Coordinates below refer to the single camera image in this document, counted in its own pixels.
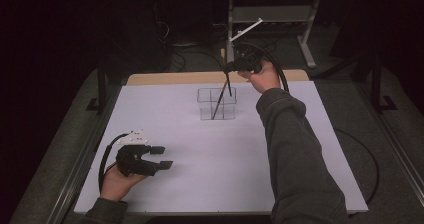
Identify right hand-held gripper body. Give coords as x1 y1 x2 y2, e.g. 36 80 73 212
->
229 18 264 74

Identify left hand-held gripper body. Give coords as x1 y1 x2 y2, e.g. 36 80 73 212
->
115 129 160 177

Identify round-headed makeup brush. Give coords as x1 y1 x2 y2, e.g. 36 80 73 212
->
220 47 233 97

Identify thin brown-tipped makeup brush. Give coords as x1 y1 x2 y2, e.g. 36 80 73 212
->
211 80 229 121

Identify clear plastic organizer box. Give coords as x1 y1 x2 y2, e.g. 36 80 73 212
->
196 86 238 121

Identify person's right hand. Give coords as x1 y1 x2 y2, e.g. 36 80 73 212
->
237 60 282 94

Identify person's left hand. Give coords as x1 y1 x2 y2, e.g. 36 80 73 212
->
99 163 148 202

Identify white board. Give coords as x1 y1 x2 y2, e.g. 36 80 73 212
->
73 80 369 216

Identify wooden table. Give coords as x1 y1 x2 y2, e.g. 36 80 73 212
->
125 69 310 87

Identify black metal stand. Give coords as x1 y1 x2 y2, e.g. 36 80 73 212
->
85 60 109 113
371 55 398 113

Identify tangled black floor cables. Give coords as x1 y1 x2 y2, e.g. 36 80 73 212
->
256 35 278 54

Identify left hand-held gripper cable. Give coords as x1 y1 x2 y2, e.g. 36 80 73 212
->
98 132 129 193

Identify hand-held gripper cable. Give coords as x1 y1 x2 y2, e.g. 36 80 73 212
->
98 132 129 193
238 41 380 206

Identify black floor cable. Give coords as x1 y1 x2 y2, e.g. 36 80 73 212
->
169 50 224 73

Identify aluminium rail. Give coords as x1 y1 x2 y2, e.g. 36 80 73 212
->
354 83 424 198
46 83 123 224

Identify right hand-held gripper cable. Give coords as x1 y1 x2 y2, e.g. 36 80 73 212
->
238 41 380 206

